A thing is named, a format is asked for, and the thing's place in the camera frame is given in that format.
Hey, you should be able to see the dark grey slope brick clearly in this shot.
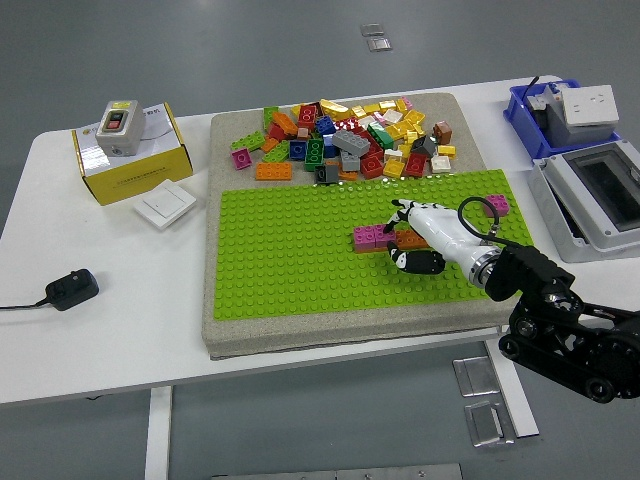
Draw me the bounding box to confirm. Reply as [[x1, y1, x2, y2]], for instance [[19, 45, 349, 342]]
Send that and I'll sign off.
[[410, 134, 438, 157]]

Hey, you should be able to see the dark green ringed brick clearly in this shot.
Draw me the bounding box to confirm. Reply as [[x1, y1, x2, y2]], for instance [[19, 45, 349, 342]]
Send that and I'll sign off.
[[304, 138, 326, 172]]

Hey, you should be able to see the grey device block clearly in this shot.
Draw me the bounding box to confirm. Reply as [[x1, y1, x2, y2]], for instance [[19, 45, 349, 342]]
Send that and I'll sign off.
[[544, 102, 619, 149]]

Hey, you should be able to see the black adapter cord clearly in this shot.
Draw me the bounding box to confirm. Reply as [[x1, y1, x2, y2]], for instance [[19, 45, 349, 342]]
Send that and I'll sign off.
[[0, 297, 49, 311]]

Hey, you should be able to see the white table leg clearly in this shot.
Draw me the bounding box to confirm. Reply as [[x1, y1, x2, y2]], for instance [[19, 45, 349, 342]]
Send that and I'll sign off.
[[143, 385, 174, 480], [482, 338, 540, 439]]

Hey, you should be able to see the large metal floor plate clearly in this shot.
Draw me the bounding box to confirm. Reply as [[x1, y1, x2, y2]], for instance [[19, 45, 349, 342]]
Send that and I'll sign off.
[[463, 399, 516, 448], [452, 355, 501, 399]]

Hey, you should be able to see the blue plastic bin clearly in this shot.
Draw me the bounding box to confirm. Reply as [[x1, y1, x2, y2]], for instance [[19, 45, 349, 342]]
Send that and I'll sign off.
[[502, 77, 624, 160]]

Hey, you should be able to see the grey electrical enclosure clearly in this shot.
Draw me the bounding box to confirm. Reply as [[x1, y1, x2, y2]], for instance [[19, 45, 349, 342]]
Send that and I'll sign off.
[[527, 142, 640, 265]]

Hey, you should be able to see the grey-brown foam mat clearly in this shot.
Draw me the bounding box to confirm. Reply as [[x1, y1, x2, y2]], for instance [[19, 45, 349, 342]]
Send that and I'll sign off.
[[201, 92, 509, 361]]

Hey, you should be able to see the grey push-button switch box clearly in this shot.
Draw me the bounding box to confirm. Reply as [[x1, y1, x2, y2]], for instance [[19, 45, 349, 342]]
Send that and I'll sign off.
[[94, 99, 147, 158]]

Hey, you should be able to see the long orange brick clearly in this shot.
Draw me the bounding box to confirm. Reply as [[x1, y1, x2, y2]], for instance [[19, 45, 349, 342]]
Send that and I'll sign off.
[[352, 229, 431, 256]]

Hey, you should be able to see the lime green studded baseplate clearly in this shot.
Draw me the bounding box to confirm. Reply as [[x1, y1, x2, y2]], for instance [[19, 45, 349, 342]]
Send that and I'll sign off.
[[211, 168, 539, 322]]

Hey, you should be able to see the long grey brick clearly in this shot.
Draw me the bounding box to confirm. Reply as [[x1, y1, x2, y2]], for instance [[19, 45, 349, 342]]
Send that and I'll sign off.
[[332, 129, 372, 157]]

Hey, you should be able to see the magenta square brick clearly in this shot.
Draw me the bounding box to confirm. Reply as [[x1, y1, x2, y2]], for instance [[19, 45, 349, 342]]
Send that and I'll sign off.
[[483, 193, 511, 218], [352, 225, 379, 253], [374, 224, 399, 251]]

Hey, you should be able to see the black power adapter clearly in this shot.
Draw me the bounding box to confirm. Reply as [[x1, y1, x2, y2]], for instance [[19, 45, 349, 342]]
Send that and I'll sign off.
[[44, 268, 100, 312]]

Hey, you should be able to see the white wall socket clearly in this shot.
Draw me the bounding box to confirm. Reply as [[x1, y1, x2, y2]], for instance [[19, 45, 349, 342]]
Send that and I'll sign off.
[[558, 84, 621, 126]]

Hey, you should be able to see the large red brick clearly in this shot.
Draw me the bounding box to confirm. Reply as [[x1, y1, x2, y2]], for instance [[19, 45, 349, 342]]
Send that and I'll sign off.
[[297, 103, 324, 132]]

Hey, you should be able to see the red square ringed brick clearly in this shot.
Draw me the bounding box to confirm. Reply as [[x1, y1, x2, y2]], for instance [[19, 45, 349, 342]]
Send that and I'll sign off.
[[359, 154, 385, 180]]

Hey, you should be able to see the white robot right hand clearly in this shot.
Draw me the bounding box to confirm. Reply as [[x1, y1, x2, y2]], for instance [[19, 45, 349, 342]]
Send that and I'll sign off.
[[382, 197, 504, 276]]

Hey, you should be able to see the lime green long brick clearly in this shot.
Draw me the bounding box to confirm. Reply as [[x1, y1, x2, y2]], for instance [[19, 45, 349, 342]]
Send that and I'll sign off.
[[261, 140, 292, 164], [229, 130, 266, 152]]

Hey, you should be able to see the yellow white cardboard box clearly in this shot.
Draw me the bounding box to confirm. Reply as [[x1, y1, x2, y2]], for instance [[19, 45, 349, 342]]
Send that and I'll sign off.
[[70, 102, 195, 207]]

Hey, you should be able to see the flat orange eight-stud brick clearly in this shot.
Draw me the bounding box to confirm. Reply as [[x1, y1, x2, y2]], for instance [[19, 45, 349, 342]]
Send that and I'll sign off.
[[254, 162, 294, 182]]

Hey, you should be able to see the white wall switch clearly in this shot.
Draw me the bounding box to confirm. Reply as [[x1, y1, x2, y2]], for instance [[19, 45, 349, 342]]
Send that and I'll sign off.
[[132, 178, 198, 232]]

